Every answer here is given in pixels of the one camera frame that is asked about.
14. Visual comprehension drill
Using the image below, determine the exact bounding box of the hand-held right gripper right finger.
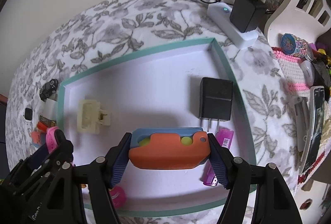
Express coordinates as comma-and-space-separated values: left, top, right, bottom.
207, 133, 303, 224

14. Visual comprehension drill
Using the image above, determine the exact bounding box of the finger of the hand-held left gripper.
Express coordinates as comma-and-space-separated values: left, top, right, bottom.
54, 130, 75, 166
16, 145, 52, 183

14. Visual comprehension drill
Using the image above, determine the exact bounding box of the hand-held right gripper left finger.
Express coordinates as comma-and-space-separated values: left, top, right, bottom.
44, 132, 133, 224

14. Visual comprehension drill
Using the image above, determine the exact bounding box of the purple lighter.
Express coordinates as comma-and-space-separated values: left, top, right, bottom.
203, 128, 234, 187

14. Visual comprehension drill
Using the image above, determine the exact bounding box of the cream hair claw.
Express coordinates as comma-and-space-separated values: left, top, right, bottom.
77, 99, 112, 134

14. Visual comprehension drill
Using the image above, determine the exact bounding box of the orange and blue toy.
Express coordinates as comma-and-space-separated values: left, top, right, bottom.
128, 127, 210, 170

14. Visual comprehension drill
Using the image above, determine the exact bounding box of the black toy car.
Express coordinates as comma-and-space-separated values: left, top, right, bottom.
40, 79, 59, 100

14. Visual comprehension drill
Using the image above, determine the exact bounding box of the black charger plug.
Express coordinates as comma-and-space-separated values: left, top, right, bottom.
190, 77, 234, 134

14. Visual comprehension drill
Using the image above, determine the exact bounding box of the teal-edged white tray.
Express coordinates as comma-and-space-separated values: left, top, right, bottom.
56, 37, 257, 217

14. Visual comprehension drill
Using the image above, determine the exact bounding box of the pink and blue toy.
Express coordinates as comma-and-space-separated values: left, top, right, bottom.
31, 131, 47, 148

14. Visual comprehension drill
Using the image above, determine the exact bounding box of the red and white capsule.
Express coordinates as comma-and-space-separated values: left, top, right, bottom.
37, 121, 52, 133

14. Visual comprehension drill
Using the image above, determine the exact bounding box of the gold lighter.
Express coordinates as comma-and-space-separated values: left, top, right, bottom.
39, 115, 57, 127

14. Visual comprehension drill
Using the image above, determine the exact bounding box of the white charger cube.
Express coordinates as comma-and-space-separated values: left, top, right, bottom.
43, 98, 58, 119

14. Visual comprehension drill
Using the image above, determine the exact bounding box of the grey folding tool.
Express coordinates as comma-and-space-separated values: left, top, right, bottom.
293, 96, 309, 153

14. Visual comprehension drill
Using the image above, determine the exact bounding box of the red beaded strip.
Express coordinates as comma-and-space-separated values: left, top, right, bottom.
297, 149, 327, 184

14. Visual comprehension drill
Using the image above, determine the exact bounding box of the smartphone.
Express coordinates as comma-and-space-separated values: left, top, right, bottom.
301, 86, 326, 174

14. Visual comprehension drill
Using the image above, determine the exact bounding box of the pink and white crochet mat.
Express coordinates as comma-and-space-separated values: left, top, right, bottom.
271, 47, 318, 91

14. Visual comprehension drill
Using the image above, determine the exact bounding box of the white mouse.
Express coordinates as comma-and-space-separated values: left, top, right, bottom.
300, 61, 315, 86

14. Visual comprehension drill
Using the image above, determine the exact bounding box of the white power strip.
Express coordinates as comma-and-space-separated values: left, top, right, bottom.
207, 3, 258, 49

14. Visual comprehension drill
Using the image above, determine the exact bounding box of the colourful wristwatch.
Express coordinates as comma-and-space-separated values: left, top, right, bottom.
280, 33, 309, 59

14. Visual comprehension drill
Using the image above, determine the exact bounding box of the black power adapter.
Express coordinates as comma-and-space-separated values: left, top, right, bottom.
230, 0, 267, 33

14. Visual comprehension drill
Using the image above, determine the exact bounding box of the dark cabinet with brown frame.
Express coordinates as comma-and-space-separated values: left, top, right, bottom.
0, 93, 8, 143

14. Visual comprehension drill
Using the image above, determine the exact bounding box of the white furniture frame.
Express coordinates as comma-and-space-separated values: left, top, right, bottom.
261, 0, 331, 47

